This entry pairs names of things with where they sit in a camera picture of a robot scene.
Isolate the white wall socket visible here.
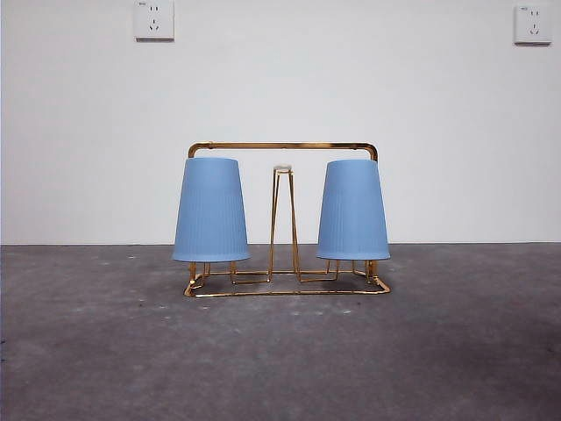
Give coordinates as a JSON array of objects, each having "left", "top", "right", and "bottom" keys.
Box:
[
  {"left": 134, "top": 0, "right": 175, "bottom": 43},
  {"left": 514, "top": 4, "right": 553, "bottom": 46}
]

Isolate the gold wire cup rack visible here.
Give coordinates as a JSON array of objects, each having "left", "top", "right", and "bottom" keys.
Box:
[{"left": 182, "top": 140, "right": 391, "bottom": 299}]

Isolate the blue ribbed plastic cup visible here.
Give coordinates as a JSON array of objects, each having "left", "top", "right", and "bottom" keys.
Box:
[
  {"left": 315, "top": 158, "right": 391, "bottom": 260},
  {"left": 171, "top": 157, "right": 252, "bottom": 263}
]

